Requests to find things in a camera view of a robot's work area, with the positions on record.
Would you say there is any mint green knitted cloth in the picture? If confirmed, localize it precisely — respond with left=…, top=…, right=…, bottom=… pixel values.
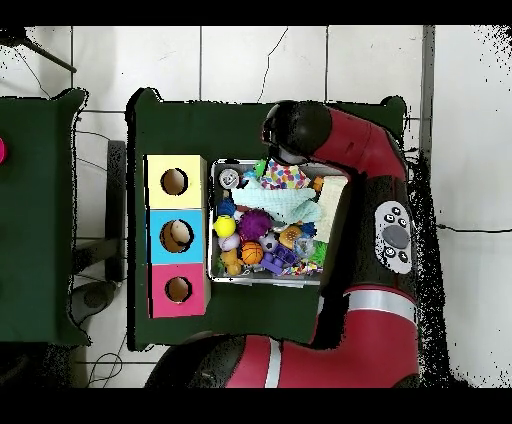
left=231, top=177, right=323, bottom=225

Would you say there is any wooden box with three holes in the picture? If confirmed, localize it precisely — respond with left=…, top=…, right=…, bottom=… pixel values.
left=143, top=154, right=211, bottom=319

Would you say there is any purple spiky ball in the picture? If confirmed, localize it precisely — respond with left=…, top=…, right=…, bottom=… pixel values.
left=238, top=208, right=274, bottom=243

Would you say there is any yellow smiley face ball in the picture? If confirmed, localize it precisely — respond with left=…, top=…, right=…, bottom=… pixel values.
left=213, top=214, right=237, bottom=239

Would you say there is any orange toy basketball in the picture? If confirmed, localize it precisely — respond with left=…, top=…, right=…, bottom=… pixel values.
left=239, top=241, right=265, bottom=266

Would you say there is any silver drink can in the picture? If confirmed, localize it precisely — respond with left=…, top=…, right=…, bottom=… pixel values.
left=218, top=167, right=241, bottom=190

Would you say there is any colourful polka dot cloth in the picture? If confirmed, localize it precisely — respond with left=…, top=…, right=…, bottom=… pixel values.
left=259, top=158, right=313, bottom=192

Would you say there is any white ball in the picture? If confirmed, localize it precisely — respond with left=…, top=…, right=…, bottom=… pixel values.
left=170, top=221, right=193, bottom=245

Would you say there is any green cloth side table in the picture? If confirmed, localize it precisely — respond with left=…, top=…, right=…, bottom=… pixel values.
left=0, top=89, right=89, bottom=347

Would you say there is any shallow wire mesh bin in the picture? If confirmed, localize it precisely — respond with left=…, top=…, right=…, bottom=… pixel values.
left=207, top=159, right=351, bottom=287

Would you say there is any black cable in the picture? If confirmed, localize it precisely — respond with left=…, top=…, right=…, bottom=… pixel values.
left=438, top=225, right=512, bottom=236

